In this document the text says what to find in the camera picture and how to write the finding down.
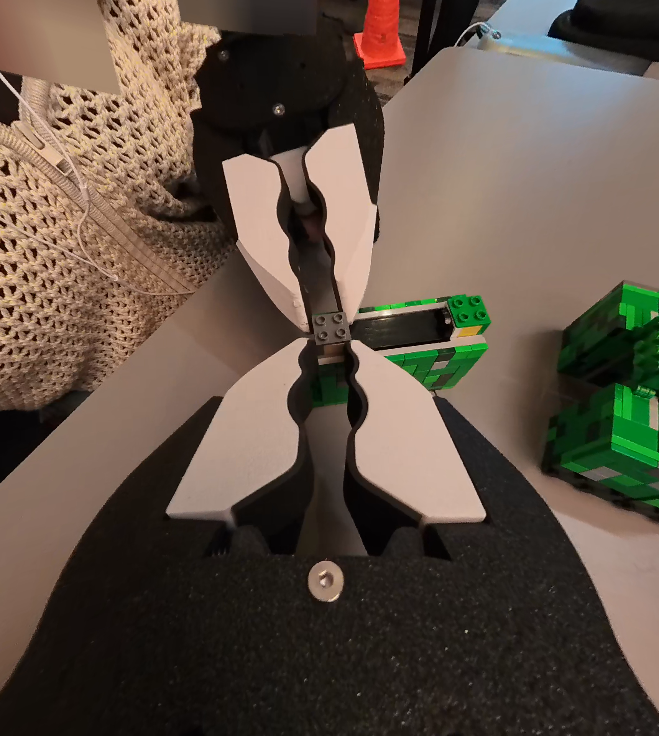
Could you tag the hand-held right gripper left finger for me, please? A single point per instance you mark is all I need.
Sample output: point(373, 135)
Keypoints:
point(237, 454)

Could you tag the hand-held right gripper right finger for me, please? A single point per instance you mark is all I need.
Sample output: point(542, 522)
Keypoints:
point(415, 454)

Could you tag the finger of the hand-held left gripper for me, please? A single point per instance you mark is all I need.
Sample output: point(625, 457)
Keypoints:
point(257, 230)
point(343, 195)

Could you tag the long green lego assembly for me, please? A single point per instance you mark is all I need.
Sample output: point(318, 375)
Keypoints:
point(421, 362)

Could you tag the small grey lego plate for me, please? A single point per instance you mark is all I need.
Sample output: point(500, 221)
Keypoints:
point(331, 329)

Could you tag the person's left forearm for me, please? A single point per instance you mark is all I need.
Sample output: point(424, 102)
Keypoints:
point(145, 115)

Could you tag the large green lego assembly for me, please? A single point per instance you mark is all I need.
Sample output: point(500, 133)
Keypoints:
point(622, 437)

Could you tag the orange traffic cone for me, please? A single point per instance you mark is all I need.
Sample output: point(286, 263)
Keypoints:
point(380, 40)

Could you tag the person's knit sweater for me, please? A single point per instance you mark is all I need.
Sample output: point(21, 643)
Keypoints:
point(19, 322)

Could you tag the white flat device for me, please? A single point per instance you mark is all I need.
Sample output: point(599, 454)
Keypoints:
point(559, 49)

